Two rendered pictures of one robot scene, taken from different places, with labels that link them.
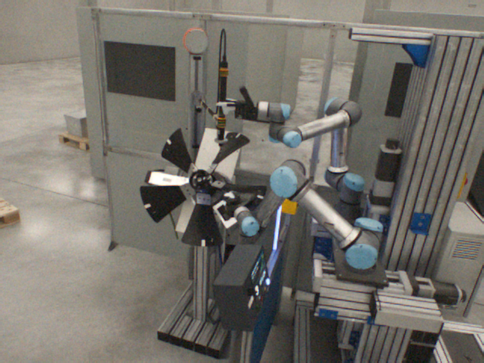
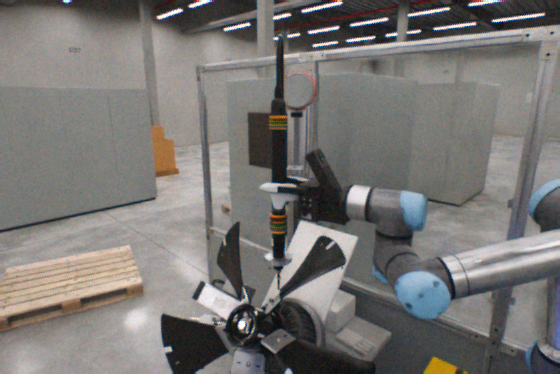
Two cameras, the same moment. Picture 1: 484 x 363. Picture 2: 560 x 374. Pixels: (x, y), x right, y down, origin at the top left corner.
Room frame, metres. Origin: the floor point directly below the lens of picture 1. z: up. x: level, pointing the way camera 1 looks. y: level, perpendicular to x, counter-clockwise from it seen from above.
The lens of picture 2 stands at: (1.13, -0.23, 1.84)
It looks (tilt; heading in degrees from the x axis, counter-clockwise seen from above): 15 degrees down; 25
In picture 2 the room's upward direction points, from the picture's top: straight up
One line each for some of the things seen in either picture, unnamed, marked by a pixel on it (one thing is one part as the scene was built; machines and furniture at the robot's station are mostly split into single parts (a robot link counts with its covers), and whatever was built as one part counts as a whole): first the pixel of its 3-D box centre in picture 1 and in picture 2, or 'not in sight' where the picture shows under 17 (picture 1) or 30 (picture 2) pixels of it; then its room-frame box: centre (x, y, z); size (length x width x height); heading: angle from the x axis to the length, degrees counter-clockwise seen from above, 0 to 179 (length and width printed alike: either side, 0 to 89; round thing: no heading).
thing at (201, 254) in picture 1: (201, 275); not in sight; (1.99, 0.20, 0.46); 0.09 x 0.05 x 0.91; 73
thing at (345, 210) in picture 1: (349, 206); not in sight; (1.90, -0.64, 1.09); 0.15 x 0.15 x 0.10
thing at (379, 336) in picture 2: not in sight; (341, 331); (2.41, 0.06, 0.85); 0.36 x 0.24 x 0.03; 73
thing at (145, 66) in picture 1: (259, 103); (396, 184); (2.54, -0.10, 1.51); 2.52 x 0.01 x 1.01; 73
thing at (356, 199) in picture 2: (262, 109); (359, 202); (1.84, -0.10, 1.62); 0.08 x 0.05 x 0.08; 173
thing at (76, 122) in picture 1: (88, 122); not in sight; (5.88, 2.54, 0.31); 0.60 x 0.42 x 0.33; 151
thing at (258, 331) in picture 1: (265, 317); not in sight; (1.66, -0.21, 0.45); 0.82 x 0.02 x 0.66; 163
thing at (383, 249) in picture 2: (277, 131); (394, 257); (1.81, -0.18, 1.52); 0.11 x 0.08 x 0.11; 25
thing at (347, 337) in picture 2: not in sight; (354, 341); (2.34, -0.02, 0.87); 0.15 x 0.09 x 0.02; 70
